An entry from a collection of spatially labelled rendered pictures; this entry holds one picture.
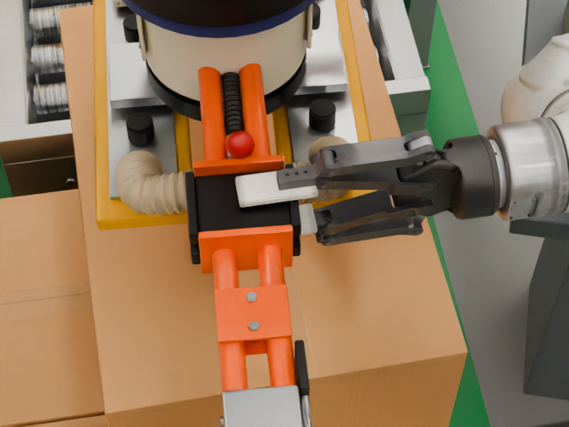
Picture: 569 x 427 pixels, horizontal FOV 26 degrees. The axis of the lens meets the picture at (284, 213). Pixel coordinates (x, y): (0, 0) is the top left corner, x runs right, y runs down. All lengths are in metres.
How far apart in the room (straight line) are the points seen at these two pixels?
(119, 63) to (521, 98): 0.42
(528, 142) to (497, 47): 1.82
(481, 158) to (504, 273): 1.46
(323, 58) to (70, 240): 0.73
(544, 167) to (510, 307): 1.42
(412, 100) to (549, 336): 0.50
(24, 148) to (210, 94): 0.86
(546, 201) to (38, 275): 0.99
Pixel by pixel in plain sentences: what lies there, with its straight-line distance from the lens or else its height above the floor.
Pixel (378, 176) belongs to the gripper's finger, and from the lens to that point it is 1.10.
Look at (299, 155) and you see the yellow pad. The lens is 1.28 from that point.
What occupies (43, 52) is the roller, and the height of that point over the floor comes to 0.55.
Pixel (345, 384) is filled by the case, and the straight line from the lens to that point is 1.37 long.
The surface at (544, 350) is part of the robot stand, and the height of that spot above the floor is 0.18.
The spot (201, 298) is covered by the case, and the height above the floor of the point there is 0.94.
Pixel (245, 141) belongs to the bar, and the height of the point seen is 1.35.
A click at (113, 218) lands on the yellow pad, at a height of 1.12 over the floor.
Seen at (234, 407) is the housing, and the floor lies 1.24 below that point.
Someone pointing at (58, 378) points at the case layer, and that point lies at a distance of 1.82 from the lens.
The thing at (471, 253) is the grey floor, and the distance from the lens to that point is 2.57.
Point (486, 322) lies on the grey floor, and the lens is 2.49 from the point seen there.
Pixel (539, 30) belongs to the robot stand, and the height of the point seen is 0.75.
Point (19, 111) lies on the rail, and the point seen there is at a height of 0.60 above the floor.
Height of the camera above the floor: 2.14
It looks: 55 degrees down
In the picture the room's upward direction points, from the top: straight up
